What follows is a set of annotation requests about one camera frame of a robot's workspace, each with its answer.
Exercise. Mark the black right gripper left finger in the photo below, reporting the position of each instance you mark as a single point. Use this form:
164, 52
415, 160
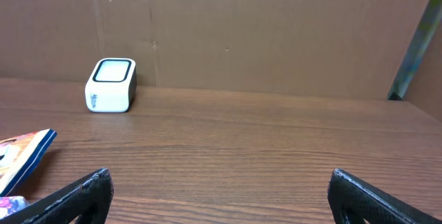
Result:
86, 200

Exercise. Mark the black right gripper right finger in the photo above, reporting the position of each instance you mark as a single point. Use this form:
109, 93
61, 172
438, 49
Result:
353, 200

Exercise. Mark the yellow wet wipes pack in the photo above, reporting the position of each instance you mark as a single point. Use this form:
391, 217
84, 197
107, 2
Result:
20, 155

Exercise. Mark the red purple pad pack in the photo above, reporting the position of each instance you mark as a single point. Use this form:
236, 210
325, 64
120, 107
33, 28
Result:
12, 204

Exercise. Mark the white barcode scanner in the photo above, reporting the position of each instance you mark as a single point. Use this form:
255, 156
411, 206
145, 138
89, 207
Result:
111, 86

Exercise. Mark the metal frame post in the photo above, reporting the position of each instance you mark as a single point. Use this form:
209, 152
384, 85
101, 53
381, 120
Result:
416, 50

